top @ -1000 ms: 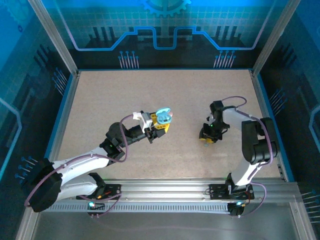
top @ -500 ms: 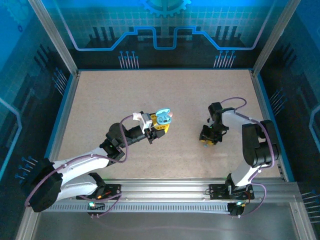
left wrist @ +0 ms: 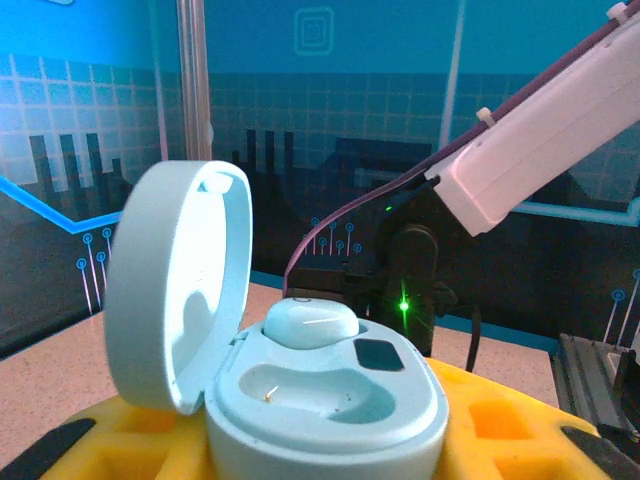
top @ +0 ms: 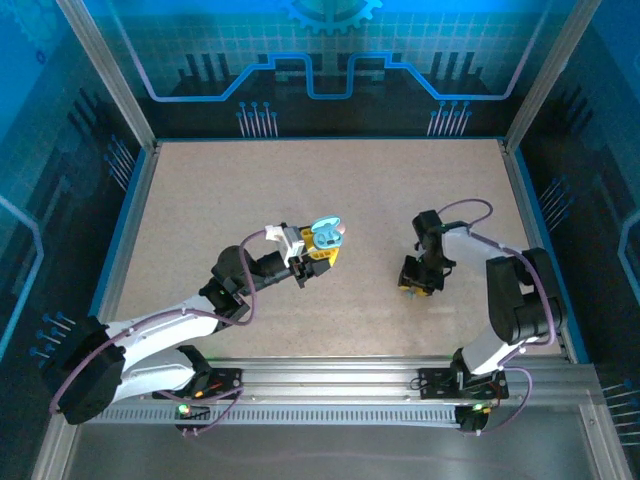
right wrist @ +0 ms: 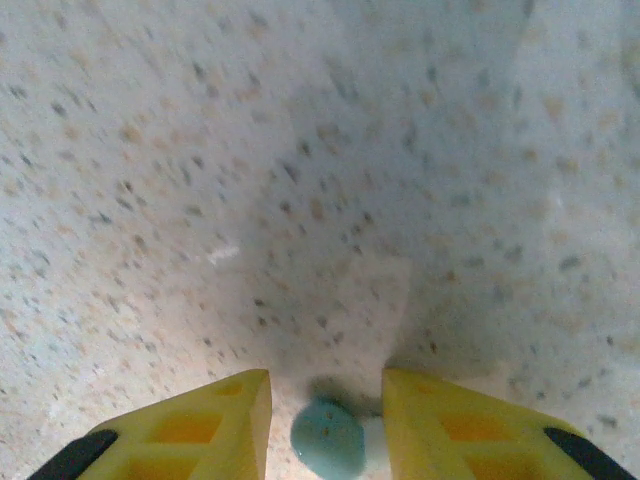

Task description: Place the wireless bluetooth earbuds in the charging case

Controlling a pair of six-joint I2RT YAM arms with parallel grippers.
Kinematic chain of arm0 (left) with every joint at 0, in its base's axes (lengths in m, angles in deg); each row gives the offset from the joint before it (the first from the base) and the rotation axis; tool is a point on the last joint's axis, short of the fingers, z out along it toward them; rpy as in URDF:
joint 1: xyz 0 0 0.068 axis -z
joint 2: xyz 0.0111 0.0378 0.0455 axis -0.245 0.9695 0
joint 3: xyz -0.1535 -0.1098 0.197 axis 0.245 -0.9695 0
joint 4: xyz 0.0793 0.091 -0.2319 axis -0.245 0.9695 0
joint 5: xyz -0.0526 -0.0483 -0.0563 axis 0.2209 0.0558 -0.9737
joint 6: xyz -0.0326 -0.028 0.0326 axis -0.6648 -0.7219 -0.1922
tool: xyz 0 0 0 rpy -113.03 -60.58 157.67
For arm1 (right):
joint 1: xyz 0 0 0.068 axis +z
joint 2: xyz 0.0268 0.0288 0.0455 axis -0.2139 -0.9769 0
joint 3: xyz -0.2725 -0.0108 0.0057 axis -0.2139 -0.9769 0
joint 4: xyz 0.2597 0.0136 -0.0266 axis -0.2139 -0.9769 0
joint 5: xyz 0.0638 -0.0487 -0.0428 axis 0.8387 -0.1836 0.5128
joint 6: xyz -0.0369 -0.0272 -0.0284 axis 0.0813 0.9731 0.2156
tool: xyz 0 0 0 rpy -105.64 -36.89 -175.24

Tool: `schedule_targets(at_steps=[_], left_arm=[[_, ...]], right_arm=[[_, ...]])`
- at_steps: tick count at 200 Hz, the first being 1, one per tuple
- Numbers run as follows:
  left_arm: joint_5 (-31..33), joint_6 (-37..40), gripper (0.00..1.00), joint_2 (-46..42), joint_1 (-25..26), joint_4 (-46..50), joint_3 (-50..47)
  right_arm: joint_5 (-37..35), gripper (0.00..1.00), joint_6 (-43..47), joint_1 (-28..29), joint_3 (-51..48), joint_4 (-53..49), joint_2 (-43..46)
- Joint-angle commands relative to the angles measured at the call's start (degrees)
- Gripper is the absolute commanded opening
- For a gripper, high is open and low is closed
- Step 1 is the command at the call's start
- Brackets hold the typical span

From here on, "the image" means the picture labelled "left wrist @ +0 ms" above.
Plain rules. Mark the light blue earbud charging case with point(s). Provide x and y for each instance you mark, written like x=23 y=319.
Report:
x=325 y=440

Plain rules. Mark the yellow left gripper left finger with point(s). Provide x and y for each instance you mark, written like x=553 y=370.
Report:
x=100 y=445

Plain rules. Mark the aluminium frame post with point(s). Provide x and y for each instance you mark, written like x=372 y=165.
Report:
x=194 y=75

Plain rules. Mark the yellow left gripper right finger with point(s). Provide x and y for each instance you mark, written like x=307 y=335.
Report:
x=530 y=450

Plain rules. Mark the light blue earbud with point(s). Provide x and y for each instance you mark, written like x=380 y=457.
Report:
x=310 y=322

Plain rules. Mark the white zip tie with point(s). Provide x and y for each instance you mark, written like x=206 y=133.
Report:
x=485 y=116

